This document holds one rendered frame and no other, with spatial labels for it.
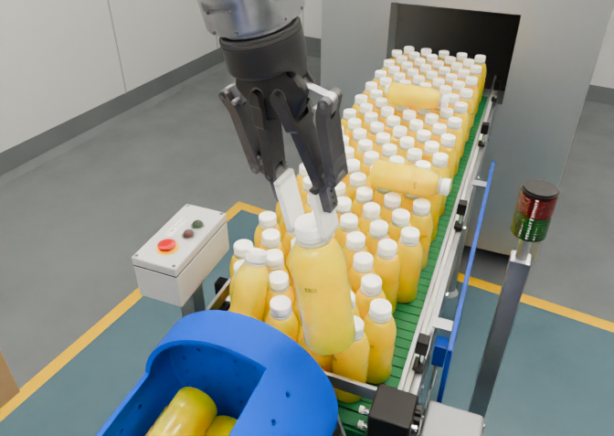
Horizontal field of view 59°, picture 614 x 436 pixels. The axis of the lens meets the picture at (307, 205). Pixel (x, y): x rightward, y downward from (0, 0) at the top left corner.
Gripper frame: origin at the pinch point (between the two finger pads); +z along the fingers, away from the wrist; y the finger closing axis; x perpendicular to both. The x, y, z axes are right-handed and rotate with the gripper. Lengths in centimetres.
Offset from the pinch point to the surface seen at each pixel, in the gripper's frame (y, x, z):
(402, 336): -9, 28, 58
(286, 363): -4.5, -6.7, 21.8
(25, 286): -211, 28, 116
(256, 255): -27.7, 14.0, 28.1
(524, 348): -7, 116, 163
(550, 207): 15, 44, 30
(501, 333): 8, 40, 61
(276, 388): -3.5, -10.4, 21.6
